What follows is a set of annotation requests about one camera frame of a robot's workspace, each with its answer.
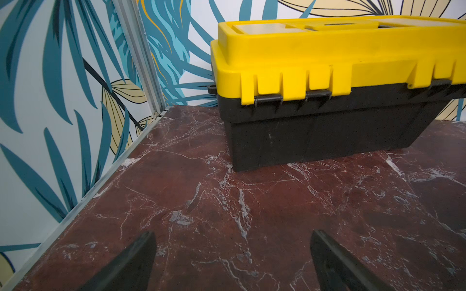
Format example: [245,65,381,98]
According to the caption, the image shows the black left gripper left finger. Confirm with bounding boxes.
[79,232,157,291]

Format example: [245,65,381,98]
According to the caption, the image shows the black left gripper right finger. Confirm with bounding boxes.
[310,230,393,291]

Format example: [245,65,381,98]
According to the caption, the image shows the yellow and black toolbox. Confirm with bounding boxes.
[208,16,466,172]

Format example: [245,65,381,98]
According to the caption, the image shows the aluminium corner post left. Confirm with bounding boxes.
[113,0,166,114]

